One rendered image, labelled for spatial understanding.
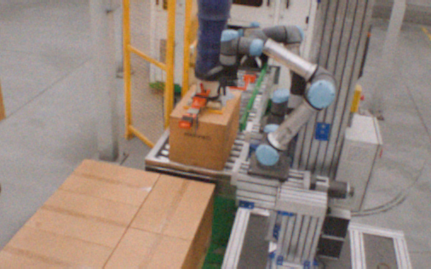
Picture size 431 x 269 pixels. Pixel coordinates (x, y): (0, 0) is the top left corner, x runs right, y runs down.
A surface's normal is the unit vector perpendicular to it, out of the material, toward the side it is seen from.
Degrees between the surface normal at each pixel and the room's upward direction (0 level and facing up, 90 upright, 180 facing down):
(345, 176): 90
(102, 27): 90
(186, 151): 90
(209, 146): 90
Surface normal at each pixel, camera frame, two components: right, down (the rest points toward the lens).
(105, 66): -0.24, 0.47
